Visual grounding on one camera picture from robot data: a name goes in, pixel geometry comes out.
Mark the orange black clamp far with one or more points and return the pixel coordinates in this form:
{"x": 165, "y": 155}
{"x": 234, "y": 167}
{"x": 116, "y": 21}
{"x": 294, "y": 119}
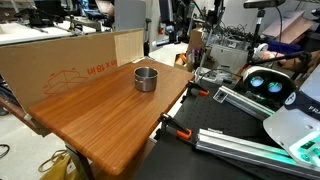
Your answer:
{"x": 194, "y": 89}

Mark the black perforated breadboard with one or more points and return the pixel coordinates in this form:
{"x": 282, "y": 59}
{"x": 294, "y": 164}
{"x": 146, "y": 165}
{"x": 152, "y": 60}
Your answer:
{"x": 174, "y": 158}

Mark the orange black clamp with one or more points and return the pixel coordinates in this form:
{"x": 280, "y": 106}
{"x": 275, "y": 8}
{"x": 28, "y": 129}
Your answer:
{"x": 194, "y": 89}
{"x": 168, "y": 121}

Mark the orange black clamp near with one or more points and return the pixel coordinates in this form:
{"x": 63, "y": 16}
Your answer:
{"x": 168, "y": 121}

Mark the black camera tripod stand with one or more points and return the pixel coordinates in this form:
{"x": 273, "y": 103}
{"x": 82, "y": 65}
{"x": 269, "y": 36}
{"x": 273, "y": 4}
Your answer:
{"x": 282, "y": 31}

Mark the aluminium extrusion rail far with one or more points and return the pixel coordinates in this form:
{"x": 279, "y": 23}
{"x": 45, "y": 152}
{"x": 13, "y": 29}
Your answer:
{"x": 245, "y": 104}

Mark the small steel pot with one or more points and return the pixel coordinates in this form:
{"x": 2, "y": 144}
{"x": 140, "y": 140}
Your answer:
{"x": 145, "y": 79}

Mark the brown cardboard box panel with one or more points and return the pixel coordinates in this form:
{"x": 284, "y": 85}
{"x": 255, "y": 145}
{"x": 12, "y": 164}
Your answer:
{"x": 37, "y": 70}

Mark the yellow bag on floor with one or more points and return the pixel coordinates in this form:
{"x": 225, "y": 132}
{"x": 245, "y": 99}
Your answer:
{"x": 59, "y": 167}

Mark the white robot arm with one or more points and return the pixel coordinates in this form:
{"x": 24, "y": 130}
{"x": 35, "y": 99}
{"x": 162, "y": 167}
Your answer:
{"x": 296, "y": 125}

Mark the white VR headset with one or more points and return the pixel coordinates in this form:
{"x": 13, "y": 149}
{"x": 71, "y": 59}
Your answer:
{"x": 269, "y": 84}

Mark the aluminium extrusion rail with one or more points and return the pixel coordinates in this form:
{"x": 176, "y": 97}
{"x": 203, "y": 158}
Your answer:
{"x": 245, "y": 104}
{"x": 254, "y": 153}

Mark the aluminium extrusion rail near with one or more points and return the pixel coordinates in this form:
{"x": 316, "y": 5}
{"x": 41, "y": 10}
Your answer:
{"x": 254, "y": 153}

